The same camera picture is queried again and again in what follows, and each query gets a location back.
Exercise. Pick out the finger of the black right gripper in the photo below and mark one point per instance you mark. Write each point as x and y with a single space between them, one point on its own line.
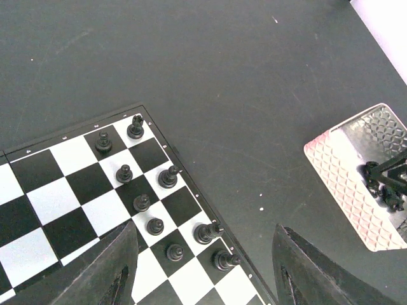
389 172

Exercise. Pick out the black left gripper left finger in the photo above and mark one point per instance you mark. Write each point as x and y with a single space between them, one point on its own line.
104 274

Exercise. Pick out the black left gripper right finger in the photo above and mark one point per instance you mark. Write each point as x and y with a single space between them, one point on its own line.
304 275

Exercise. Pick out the black pawn chess piece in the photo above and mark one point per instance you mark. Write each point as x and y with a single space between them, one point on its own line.
103 144

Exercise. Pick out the black rook chess piece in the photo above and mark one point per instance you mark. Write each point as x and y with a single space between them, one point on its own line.
135 130

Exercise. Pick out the black pieces in tray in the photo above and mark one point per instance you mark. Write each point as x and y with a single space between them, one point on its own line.
386 196

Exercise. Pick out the pink tray of black pieces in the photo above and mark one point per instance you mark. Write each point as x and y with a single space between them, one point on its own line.
339 156

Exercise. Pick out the black and silver chessboard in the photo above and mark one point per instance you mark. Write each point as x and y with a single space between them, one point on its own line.
60 197

